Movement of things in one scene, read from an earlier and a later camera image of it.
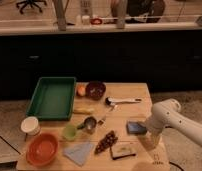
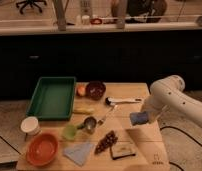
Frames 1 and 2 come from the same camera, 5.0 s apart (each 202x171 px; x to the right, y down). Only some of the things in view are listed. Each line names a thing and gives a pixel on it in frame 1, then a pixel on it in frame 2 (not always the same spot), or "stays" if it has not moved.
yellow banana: [84, 111] stays
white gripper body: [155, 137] to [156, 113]
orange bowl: [42, 149] stays
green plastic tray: [52, 99] stays
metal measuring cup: [90, 123] stays
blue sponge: [135, 128] to [137, 118]
